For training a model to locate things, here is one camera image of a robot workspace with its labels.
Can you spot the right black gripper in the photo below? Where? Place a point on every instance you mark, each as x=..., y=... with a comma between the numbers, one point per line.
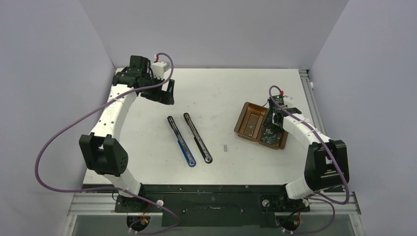
x=268, y=123

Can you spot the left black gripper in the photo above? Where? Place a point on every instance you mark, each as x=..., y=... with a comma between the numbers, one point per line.
x=163, y=96

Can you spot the brown plastic tray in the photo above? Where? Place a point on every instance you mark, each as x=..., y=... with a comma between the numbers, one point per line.
x=249, y=125

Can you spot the black stapler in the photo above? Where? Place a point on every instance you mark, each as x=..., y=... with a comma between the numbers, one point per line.
x=198, y=139

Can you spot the blue stapler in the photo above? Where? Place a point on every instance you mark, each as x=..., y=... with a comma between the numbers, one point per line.
x=182, y=143

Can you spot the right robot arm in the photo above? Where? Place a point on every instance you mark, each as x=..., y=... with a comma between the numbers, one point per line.
x=326, y=164

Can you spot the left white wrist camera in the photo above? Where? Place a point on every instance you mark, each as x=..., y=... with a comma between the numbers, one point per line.
x=159, y=68

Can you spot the aluminium side rail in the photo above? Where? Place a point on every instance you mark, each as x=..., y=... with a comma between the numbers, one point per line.
x=311, y=101

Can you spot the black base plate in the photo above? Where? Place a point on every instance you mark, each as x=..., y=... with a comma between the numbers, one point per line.
x=216, y=205

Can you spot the aluminium front rail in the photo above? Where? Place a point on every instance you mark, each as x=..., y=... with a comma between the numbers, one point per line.
x=95, y=204

